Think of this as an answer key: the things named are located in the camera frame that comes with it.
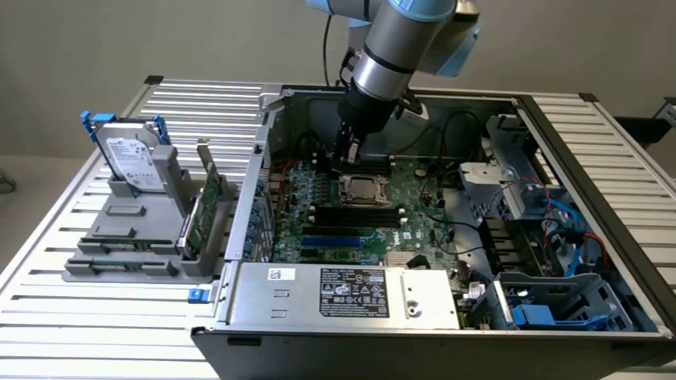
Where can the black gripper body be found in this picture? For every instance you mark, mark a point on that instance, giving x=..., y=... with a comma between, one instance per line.
x=367, y=112

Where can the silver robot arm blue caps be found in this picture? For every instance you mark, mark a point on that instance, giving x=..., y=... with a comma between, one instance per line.
x=391, y=47

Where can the silver CPU chip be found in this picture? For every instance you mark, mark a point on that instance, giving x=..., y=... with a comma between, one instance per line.
x=365, y=188

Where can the metal CPU socket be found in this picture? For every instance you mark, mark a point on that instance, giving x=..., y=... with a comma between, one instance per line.
x=345, y=190

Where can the round coin battery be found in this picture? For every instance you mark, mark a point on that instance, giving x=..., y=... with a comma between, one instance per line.
x=420, y=172

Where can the black RAM slot bank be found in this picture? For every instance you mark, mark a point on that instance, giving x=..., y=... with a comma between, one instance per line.
x=356, y=219

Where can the green motherboard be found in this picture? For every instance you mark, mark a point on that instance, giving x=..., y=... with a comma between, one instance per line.
x=417, y=221

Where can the blue expansion slot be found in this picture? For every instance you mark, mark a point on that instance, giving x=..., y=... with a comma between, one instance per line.
x=332, y=240

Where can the silver chipset heatsink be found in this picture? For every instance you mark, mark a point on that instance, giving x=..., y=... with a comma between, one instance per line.
x=400, y=259

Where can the metal disk bay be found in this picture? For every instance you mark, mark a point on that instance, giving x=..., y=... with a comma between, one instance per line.
x=507, y=174

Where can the green graphics card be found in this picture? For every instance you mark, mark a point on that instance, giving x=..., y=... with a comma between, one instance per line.
x=203, y=221

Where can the black front fan housing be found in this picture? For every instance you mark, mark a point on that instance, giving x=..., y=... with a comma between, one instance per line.
x=501, y=245

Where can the silver power supply unit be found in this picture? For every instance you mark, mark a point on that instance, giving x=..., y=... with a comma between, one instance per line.
x=296, y=297

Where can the black table corner cap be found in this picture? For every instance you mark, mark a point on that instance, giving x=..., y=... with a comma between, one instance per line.
x=153, y=80
x=587, y=97

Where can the grey parts rack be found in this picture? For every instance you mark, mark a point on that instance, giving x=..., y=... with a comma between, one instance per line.
x=153, y=221

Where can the silver hard disk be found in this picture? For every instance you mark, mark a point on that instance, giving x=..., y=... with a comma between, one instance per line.
x=129, y=158

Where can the blue case latch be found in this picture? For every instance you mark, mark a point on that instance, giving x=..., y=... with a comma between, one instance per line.
x=195, y=295

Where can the green RAM stick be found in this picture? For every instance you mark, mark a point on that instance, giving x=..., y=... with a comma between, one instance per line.
x=124, y=264
x=127, y=242

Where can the black open PC case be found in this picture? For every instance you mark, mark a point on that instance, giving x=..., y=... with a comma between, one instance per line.
x=423, y=352

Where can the black side stand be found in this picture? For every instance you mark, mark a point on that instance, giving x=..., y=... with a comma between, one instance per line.
x=641, y=128

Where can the blue drive caddy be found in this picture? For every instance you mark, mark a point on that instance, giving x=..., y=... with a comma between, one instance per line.
x=533, y=316

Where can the grey drive cage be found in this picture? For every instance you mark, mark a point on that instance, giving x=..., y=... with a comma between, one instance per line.
x=575, y=293

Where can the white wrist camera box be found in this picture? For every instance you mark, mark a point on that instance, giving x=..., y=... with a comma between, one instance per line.
x=415, y=115

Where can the blue disk bracket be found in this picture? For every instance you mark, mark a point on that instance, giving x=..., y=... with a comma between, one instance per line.
x=160, y=130

